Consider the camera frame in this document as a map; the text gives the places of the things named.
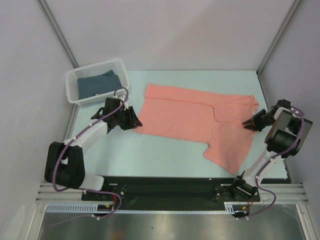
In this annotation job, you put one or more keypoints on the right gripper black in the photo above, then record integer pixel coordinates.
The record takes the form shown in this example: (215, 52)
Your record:
(258, 120)

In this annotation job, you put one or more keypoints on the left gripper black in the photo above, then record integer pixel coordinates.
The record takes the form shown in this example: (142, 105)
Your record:
(137, 123)

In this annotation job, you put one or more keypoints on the salmon pink t shirt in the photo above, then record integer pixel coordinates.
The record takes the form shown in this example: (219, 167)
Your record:
(214, 119)

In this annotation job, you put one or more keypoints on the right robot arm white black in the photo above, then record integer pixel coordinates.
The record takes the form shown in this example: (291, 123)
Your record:
(289, 130)

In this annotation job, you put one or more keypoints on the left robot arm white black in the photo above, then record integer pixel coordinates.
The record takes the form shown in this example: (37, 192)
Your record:
(65, 164)

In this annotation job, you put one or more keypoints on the blue grey t shirt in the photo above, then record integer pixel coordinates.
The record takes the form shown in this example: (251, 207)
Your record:
(97, 85)

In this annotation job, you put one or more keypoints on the white plastic basket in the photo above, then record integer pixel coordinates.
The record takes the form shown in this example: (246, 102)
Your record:
(71, 85)

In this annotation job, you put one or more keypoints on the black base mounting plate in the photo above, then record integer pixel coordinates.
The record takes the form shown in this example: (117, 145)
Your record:
(171, 194)

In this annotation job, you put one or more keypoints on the white slotted cable duct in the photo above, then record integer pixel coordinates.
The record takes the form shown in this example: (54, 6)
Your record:
(79, 208)

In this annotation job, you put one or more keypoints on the aluminium frame rail front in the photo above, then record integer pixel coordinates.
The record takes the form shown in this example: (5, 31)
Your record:
(47, 194)

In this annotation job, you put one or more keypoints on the right corner aluminium post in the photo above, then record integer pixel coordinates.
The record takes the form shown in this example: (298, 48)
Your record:
(279, 34)

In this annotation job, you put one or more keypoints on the corner aluminium post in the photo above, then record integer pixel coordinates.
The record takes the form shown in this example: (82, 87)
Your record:
(57, 31)
(279, 34)

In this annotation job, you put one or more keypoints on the left corner aluminium post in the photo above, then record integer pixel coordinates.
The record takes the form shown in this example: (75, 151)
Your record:
(57, 31)

